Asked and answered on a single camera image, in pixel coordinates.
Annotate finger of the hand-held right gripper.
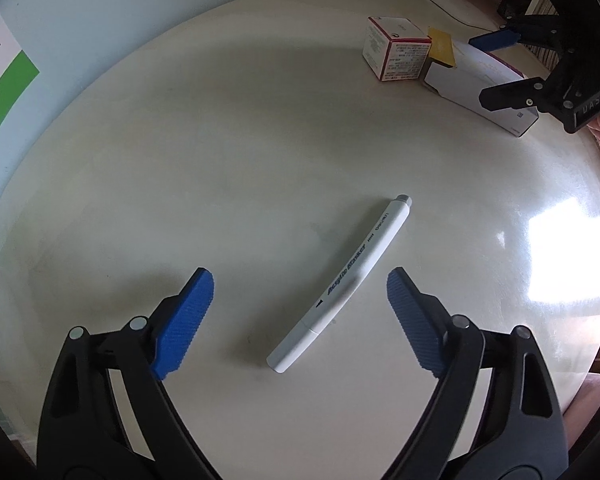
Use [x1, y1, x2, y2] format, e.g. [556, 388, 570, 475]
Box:
[480, 76, 552, 112]
[469, 14, 568, 57]

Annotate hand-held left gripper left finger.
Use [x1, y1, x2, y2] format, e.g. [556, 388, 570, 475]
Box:
[36, 266, 216, 480]

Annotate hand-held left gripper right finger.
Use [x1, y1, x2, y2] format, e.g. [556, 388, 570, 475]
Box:
[380, 266, 567, 480]

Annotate white and yellow carton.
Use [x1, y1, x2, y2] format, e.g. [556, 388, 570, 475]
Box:
[420, 26, 540, 137]

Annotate white marker pen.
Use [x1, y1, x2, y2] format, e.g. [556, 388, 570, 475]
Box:
[266, 193, 412, 375]

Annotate small white and red box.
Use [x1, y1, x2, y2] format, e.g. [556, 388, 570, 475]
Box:
[362, 16, 433, 82]

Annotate green striped wall poster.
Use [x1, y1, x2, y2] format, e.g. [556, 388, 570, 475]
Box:
[0, 7, 40, 166]

